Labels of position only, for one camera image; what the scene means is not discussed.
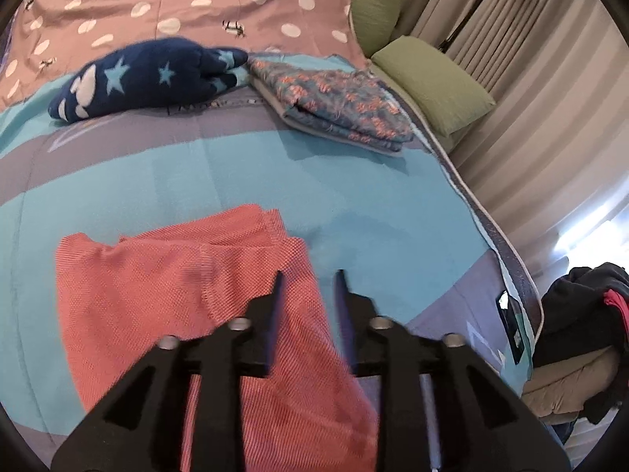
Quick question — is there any turquoise and grey blanket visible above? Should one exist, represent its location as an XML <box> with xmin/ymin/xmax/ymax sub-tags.
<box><xmin>0</xmin><ymin>51</ymin><xmax>542</xmax><ymax>439</ymax></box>

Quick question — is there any black tripod stand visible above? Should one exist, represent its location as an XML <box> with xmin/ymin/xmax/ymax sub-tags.
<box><xmin>436</xmin><ymin>0</ymin><xmax>522</xmax><ymax>53</ymax></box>

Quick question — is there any coral knit garment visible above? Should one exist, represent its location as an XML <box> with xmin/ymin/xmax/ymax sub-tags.
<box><xmin>55</xmin><ymin>203</ymin><xmax>382</xmax><ymax>472</ymax></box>

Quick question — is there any folded beige blanket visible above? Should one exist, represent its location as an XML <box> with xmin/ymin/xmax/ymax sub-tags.
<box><xmin>520</xmin><ymin>343</ymin><xmax>621</xmax><ymax>424</ymax></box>

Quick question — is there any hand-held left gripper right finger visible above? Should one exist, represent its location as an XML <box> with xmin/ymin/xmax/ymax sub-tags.
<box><xmin>334</xmin><ymin>269</ymin><xmax>572</xmax><ymax>472</ymax></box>

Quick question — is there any beige curtain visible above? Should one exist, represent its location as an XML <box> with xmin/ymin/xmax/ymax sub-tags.
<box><xmin>393</xmin><ymin>0</ymin><xmax>629</xmax><ymax>278</ymax></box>

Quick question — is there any pile of dark clothes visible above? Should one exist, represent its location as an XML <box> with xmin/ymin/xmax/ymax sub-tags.
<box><xmin>533</xmin><ymin>262</ymin><xmax>629</xmax><ymax>424</ymax></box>

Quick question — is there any navy star-print fleece cloth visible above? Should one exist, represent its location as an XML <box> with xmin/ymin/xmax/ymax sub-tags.
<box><xmin>47</xmin><ymin>36</ymin><xmax>249</xmax><ymax>124</ymax></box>

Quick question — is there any green pillow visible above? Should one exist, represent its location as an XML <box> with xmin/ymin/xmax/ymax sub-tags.
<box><xmin>346</xmin><ymin>0</ymin><xmax>404</xmax><ymax>58</ymax></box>
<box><xmin>370</xmin><ymin>35</ymin><xmax>497</xmax><ymax>139</ymax></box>

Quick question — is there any black smartphone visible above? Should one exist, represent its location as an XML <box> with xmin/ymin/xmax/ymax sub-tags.
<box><xmin>497</xmin><ymin>290</ymin><xmax>527</xmax><ymax>366</ymax></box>

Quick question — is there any folded floral blue cloth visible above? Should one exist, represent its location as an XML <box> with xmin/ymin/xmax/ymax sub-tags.
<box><xmin>246</xmin><ymin>56</ymin><xmax>416</xmax><ymax>157</ymax></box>

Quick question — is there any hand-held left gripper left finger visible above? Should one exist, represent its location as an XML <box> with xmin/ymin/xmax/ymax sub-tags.
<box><xmin>51</xmin><ymin>270</ymin><xmax>286</xmax><ymax>472</ymax></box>

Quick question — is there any pink polka-dot blanket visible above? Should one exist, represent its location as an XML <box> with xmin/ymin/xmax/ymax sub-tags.
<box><xmin>0</xmin><ymin>0</ymin><xmax>370</xmax><ymax>110</ymax></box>

